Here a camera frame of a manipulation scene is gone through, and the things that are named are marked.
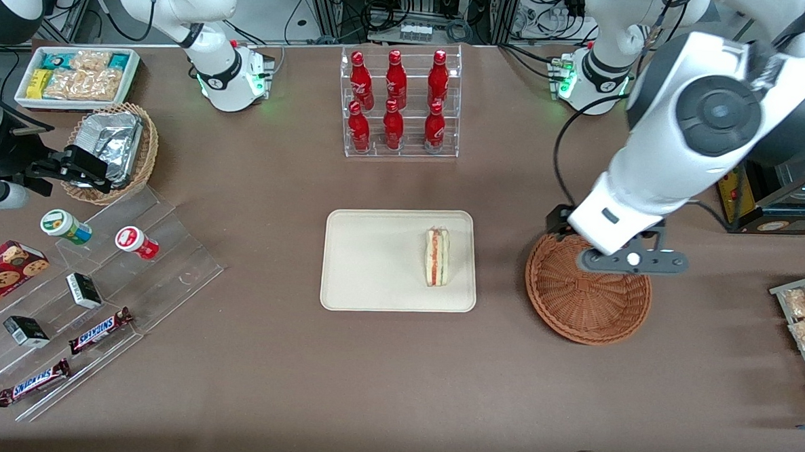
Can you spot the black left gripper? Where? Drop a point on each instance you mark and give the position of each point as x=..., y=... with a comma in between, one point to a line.
x=557, y=221

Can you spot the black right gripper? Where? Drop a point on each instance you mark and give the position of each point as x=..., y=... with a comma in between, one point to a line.
x=11, y=156

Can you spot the triangle sandwich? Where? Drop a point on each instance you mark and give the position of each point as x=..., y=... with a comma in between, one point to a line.
x=436, y=258

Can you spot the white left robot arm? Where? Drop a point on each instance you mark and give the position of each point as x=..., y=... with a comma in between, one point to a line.
x=677, y=150

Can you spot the light woven wicker basket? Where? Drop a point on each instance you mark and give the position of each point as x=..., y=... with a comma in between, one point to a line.
x=149, y=154

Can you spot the brown round wicker basket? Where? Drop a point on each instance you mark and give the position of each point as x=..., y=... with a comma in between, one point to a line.
x=589, y=309

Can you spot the beige rectangular tray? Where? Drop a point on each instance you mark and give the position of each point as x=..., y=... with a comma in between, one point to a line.
x=374, y=259

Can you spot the silver foil package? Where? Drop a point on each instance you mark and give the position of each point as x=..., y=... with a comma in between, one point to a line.
x=114, y=139

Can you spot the green lid snack cup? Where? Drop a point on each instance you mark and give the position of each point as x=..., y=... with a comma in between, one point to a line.
x=63, y=225

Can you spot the white rectangular snack bin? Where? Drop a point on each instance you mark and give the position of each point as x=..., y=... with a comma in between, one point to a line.
x=68, y=104

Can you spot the red lid snack cup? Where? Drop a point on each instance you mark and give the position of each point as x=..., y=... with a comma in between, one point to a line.
x=133, y=240

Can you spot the large clear cracker bag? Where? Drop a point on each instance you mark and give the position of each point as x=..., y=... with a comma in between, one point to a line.
x=86, y=84

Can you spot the yellow snack pack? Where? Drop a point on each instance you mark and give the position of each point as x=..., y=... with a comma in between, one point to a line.
x=38, y=83

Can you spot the clear rice cracker bag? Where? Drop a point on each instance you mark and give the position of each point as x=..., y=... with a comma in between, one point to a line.
x=92, y=59

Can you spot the teal snack pack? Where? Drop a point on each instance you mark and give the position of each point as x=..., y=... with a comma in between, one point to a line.
x=56, y=60

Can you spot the small black box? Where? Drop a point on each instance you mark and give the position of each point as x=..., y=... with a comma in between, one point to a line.
x=84, y=290
x=25, y=330

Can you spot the clear acrylic step display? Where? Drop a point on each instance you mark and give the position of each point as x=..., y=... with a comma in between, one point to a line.
x=169, y=270

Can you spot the red cola bottle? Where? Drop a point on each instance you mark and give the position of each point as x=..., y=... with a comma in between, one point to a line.
x=438, y=79
x=360, y=81
x=396, y=82
x=358, y=130
x=434, y=129
x=393, y=129

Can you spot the Snickers chocolate bar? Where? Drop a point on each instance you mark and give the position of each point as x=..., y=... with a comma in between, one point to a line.
x=32, y=383
x=99, y=330

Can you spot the black glass display case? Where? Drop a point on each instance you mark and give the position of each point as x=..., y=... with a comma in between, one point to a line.
x=736, y=200

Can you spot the clear acrylic bottle rack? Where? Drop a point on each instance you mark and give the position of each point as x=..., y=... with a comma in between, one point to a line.
x=417, y=77

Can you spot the grey power strip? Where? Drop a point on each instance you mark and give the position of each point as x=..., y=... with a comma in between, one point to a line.
x=416, y=32

